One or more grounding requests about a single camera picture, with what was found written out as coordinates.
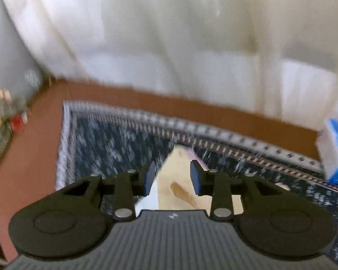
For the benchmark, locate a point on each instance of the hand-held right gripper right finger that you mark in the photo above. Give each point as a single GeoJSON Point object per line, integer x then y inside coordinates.
{"type": "Point", "coordinates": [196, 179]}

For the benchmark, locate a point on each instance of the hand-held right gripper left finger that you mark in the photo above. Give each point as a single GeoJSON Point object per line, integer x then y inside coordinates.
{"type": "Point", "coordinates": [149, 177]}

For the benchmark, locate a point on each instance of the cream yellow cloth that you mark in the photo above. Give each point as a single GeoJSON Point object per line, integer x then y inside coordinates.
{"type": "Point", "coordinates": [174, 180]}

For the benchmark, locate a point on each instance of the dark blue patterned rug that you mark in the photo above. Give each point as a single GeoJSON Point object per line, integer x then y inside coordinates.
{"type": "Point", "coordinates": [107, 146]}

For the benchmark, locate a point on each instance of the blue and white box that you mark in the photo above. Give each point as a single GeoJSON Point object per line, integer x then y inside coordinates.
{"type": "Point", "coordinates": [335, 152]}

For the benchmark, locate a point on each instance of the small red object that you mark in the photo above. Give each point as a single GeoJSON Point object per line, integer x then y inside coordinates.
{"type": "Point", "coordinates": [17, 124]}

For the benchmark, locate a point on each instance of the white curtain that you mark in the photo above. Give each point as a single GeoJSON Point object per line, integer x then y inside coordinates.
{"type": "Point", "coordinates": [169, 33]}

